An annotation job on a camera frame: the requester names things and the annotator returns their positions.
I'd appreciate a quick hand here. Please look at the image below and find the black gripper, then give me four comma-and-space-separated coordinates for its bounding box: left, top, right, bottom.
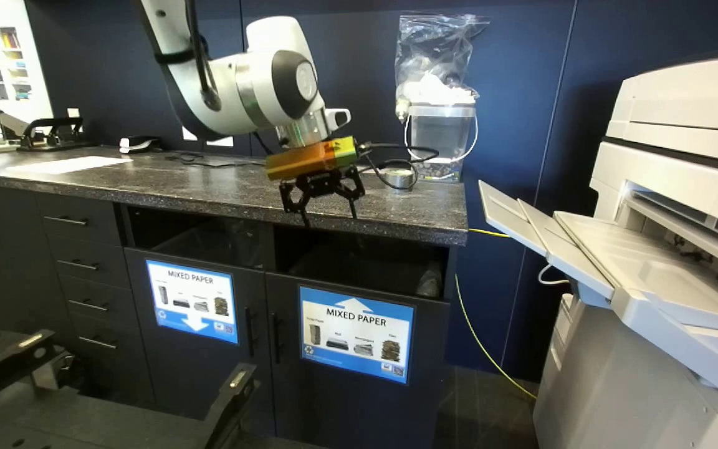
277, 165, 368, 231

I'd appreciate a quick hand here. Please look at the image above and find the grey rubbish bin liner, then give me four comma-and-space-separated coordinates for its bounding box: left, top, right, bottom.
130, 207, 274, 268
281, 230, 449, 298

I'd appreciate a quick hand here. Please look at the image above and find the black bin cabinet door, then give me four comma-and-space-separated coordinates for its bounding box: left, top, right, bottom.
122, 245, 272, 433
262, 268, 453, 449

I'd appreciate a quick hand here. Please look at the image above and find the small metal cup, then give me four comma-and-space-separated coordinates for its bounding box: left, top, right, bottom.
383, 166, 418, 195

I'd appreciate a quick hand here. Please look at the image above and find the blue sign with up arrow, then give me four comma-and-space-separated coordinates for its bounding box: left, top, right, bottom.
295, 283, 418, 385

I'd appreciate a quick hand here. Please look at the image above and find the clear plastic bucket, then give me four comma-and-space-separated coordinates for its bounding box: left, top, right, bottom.
400, 101, 484, 185

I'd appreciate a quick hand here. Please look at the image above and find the blue sign with down arrow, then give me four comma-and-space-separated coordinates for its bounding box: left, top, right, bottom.
142, 256, 241, 346

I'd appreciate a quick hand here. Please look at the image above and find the black bar clamp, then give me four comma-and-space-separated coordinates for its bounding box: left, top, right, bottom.
200, 361, 262, 449
0, 327, 59, 430

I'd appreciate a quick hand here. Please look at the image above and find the black drawer cabinet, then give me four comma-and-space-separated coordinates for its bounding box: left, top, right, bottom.
36, 192, 160, 409

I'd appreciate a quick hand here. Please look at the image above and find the black desk device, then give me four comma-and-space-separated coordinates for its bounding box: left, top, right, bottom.
0, 94, 90, 154

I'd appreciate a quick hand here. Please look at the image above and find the plain black cabinet door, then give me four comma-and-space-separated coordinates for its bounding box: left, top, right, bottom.
0, 181, 71, 337

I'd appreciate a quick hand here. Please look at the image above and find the white office printer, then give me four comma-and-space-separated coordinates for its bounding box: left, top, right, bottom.
475, 51, 718, 449

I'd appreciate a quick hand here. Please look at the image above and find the yellow camera mount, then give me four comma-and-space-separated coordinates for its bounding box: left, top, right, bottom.
262, 135, 360, 181

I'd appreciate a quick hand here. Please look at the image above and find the white wall outlet plate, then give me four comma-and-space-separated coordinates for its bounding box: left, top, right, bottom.
180, 122, 237, 150

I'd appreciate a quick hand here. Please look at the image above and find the black door handle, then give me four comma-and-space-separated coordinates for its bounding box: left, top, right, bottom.
268, 311, 287, 363

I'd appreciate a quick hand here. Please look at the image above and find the yellow cable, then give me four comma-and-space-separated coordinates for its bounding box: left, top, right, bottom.
451, 226, 540, 403

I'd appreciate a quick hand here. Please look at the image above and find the thin white cable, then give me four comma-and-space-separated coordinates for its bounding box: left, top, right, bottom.
536, 261, 572, 289

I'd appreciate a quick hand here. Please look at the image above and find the black drawer handle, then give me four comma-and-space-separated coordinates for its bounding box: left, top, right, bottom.
52, 255, 100, 273
65, 293, 111, 313
40, 212, 90, 230
74, 331, 122, 351

